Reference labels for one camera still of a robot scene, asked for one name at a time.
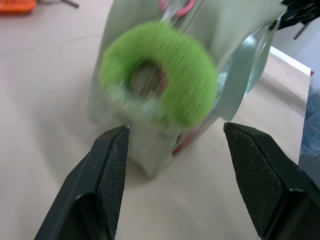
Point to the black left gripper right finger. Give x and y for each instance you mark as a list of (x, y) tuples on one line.
[(262, 180)]

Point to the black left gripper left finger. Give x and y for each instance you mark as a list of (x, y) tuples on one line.
[(92, 190)]

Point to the blue translucent plastic bag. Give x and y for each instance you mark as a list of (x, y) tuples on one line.
[(310, 122)]

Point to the black object with rod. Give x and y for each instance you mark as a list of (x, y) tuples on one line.
[(298, 15)]

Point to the orange plastic object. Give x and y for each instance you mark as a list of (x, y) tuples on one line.
[(15, 5)]

